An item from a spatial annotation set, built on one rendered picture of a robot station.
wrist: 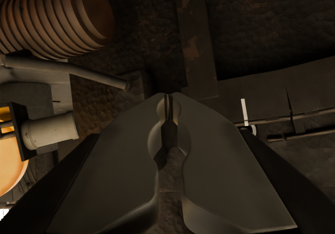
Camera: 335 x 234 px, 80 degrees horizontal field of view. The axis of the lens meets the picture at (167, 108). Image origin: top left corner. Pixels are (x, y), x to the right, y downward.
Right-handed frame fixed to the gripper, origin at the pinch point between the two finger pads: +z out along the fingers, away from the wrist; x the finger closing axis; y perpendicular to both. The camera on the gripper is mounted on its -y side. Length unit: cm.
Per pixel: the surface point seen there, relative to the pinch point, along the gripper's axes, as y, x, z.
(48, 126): 16.9, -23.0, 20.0
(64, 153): 564, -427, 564
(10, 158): 20.6, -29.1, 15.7
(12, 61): 4.7, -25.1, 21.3
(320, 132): 22.3, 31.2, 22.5
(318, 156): 27.5, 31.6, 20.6
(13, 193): 531, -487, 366
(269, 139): 25.1, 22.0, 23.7
